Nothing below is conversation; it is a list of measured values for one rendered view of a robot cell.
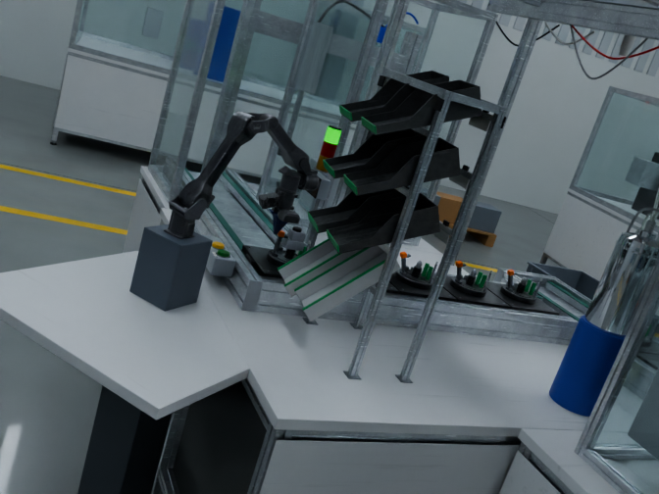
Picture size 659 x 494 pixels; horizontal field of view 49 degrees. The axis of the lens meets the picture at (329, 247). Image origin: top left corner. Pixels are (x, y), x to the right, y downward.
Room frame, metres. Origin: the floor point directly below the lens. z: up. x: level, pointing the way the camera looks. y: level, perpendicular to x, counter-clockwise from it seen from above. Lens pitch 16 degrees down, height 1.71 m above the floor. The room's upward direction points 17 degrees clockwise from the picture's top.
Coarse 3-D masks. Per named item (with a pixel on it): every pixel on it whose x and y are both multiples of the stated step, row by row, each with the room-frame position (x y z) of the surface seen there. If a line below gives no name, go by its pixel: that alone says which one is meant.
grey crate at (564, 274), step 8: (536, 264) 3.98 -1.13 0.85; (536, 272) 3.89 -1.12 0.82; (544, 272) 3.83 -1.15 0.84; (552, 272) 4.05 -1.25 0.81; (560, 272) 4.07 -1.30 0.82; (568, 272) 4.10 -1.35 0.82; (576, 272) 4.13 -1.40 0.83; (584, 272) 4.13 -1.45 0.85; (568, 280) 4.11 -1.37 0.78; (576, 280) 4.14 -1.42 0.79; (584, 280) 4.11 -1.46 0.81; (592, 280) 4.06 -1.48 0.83; (576, 288) 4.14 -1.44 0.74; (584, 288) 4.09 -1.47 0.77; (592, 288) 4.04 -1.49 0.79; (592, 296) 4.02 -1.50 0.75
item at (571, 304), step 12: (504, 276) 3.12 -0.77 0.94; (516, 276) 3.08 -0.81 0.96; (528, 276) 3.18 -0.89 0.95; (540, 276) 3.22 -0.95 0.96; (552, 276) 3.29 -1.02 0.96; (540, 288) 3.19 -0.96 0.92; (552, 288) 3.19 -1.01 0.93; (564, 288) 3.18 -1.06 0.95; (552, 300) 3.05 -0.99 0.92; (564, 300) 3.11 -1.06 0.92; (576, 300) 3.06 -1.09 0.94; (588, 300) 3.07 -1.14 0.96; (564, 312) 2.82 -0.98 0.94; (576, 312) 2.98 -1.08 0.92; (564, 324) 2.65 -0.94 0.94; (576, 324) 2.68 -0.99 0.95; (564, 336) 2.66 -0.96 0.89
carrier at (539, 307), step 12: (492, 288) 2.75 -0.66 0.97; (504, 288) 2.73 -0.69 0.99; (516, 288) 2.78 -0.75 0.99; (528, 288) 2.78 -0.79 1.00; (504, 300) 2.64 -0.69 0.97; (516, 300) 2.68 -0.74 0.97; (528, 300) 2.68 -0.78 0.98; (540, 300) 2.79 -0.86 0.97; (540, 312) 2.65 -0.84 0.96; (552, 312) 2.68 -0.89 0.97
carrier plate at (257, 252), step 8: (248, 248) 2.31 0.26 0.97; (256, 248) 2.34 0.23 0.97; (264, 248) 2.36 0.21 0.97; (256, 256) 2.26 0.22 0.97; (264, 256) 2.28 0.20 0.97; (256, 264) 2.19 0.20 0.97; (264, 264) 2.20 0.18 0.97; (272, 264) 2.23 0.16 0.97; (264, 272) 2.12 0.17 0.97; (272, 272) 2.14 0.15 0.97
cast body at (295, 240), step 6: (294, 228) 2.27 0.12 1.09; (300, 228) 2.28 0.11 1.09; (288, 234) 2.28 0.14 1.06; (294, 234) 2.26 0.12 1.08; (300, 234) 2.27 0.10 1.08; (282, 240) 2.28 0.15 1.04; (288, 240) 2.25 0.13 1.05; (294, 240) 2.26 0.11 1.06; (300, 240) 2.27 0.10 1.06; (288, 246) 2.26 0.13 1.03; (294, 246) 2.26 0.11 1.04; (300, 246) 2.27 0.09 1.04
